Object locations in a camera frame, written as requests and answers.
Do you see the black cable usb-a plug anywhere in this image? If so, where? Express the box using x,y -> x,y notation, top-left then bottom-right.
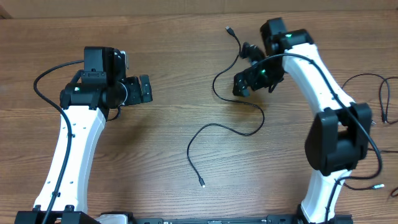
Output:
186,26 -> 266,189

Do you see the black usb cable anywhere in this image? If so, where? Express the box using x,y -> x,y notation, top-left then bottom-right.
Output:
341,73 -> 398,125

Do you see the black cable with silver plug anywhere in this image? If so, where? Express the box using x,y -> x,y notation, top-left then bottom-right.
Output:
341,147 -> 398,191

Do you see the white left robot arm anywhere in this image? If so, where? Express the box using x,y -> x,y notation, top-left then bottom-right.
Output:
15,47 -> 153,223

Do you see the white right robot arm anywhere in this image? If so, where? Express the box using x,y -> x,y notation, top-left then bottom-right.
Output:
233,17 -> 372,223

